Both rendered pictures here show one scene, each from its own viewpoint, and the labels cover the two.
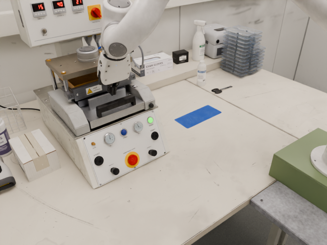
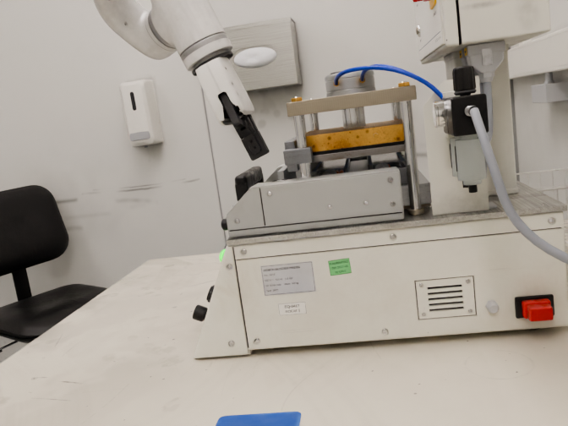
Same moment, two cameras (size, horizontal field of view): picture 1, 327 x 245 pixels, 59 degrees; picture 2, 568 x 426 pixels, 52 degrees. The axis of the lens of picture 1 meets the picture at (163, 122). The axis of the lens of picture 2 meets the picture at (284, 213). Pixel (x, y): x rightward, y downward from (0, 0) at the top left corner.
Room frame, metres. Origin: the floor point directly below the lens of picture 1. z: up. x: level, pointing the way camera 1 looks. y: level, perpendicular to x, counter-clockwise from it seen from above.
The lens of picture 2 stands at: (1.62, -0.49, 1.09)
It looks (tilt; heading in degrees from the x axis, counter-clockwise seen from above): 10 degrees down; 135
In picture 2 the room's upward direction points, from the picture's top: 8 degrees counter-clockwise
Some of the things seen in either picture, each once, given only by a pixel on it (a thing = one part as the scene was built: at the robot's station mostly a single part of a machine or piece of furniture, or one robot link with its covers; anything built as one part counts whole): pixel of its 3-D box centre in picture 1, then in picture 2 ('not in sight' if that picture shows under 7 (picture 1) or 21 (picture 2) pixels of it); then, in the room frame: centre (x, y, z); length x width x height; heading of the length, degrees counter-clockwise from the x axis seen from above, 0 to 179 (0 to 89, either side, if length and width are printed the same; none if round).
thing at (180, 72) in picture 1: (180, 65); not in sight; (1.78, -0.12, 0.77); 0.84 x 0.30 x 0.04; 125
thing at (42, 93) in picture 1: (92, 97); (384, 204); (1.06, 0.30, 0.93); 0.46 x 0.35 x 0.01; 36
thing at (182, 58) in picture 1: (180, 56); not in sight; (1.79, -0.12, 0.83); 0.09 x 0.06 x 0.07; 118
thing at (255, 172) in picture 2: (116, 105); (250, 182); (0.89, 0.17, 0.99); 0.15 x 0.02 x 0.04; 126
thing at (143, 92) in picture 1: (133, 89); (308, 203); (1.06, 0.12, 0.96); 0.26 x 0.05 x 0.07; 36
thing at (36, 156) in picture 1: (34, 153); not in sight; (0.87, 0.50, 0.80); 0.19 x 0.13 x 0.09; 35
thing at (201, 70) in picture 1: (201, 73); not in sight; (1.54, -0.22, 0.82); 0.05 x 0.05 x 0.14
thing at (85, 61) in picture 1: (91, 61); (373, 108); (1.07, 0.28, 1.08); 0.31 x 0.24 x 0.13; 126
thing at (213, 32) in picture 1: (215, 40); not in sight; (1.95, -0.37, 0.88); 0.25 x 0.20 x 0.17; 29
